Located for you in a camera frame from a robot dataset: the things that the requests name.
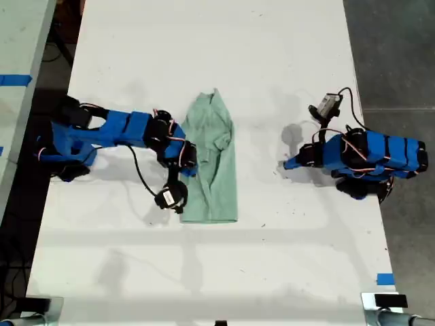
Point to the metal table bracket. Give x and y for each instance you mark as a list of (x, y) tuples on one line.
[(368, 310), (56, 310)]

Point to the grey metal tube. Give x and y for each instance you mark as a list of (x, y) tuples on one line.
[(408, 320)]

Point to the black camera box silver face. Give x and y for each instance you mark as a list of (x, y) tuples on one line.
[(326, 104)]

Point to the pale grey side table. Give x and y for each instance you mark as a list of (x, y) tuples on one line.
[(17, 40)]

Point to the long blue tape strip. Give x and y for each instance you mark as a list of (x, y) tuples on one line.
[(15, 80)]

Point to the black camera box white label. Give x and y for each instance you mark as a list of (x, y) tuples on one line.
[(171, 197)]

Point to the small black box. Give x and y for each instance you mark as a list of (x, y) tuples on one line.
[(391, 301), (34, 305)]

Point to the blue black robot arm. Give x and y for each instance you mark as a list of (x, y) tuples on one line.
[(112, 130), (380, 153)]

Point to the black camera stalk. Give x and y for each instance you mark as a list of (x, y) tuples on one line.
[(323, 127), (173, 175)]

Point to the small black clip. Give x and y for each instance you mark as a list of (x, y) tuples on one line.
[(221, 323)]

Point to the short blue tape strip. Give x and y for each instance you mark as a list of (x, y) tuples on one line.
[(385, 279)]

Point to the pale green T-shirt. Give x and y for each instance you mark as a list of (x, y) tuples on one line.
[(217, 176)]

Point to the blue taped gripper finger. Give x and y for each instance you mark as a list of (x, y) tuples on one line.
[(187, 172), (293, 159), (292, 166)]

